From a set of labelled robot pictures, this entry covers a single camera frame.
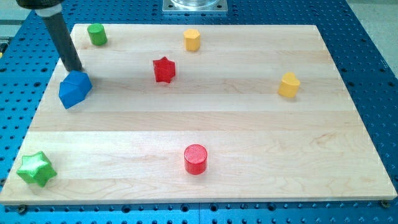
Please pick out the black robot arm end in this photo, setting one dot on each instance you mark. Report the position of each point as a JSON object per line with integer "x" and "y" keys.
{"x": 38, "y": 4}

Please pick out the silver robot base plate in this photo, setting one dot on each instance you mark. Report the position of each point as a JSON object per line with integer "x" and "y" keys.
{"x": 194, "y": 6}

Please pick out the light wooden board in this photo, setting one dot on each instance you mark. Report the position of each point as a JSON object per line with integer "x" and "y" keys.
{"x": 125, "y": 142}

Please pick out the yellow hexagon block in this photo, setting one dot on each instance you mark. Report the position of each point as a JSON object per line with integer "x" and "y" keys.
{"x": 191, "y": 39}

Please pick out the red cylinder block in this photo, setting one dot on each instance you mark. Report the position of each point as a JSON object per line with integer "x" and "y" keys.
{"x": 195, "y": 159}

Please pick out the red star block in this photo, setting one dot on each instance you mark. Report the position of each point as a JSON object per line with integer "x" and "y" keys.
{"x": 164, "y": 70}

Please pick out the green cylinder block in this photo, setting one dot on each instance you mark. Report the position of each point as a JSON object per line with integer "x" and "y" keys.
{"x": 97, "y": 34}

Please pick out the blue pentagon block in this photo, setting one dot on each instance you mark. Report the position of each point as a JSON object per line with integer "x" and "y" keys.
{"x": 74, "y": 88}

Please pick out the green star block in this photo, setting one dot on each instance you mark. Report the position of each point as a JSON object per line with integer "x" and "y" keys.
{"x": 36, "y": 169}

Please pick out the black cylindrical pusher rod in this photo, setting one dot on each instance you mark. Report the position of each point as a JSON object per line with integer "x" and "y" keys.
{"x": 56, "y": 26}

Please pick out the yellow heart block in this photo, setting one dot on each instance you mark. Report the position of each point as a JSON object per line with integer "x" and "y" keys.
{"x": 289, "y": 85}

